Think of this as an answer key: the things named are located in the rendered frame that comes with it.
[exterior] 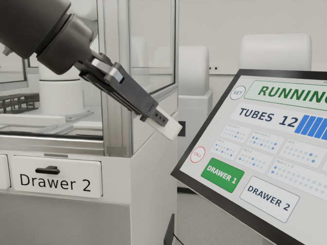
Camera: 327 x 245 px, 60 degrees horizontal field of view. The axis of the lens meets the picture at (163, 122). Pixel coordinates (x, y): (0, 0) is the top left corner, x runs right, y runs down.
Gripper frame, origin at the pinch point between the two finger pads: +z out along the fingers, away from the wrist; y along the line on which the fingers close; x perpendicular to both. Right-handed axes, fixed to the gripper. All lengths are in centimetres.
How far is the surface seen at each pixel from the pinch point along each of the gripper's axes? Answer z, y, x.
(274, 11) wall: 169, 211, -229
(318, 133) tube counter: 17.7, -13.0, -12.4
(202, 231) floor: 144, 109, 26
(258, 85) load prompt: 17.8, 4.6, -20.3
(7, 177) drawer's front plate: -1, 59, 35
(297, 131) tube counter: 17.7, -9.5, -11.7
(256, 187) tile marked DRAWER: 17.6, -8.2, -0.1
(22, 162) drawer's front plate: -1, 54, 28
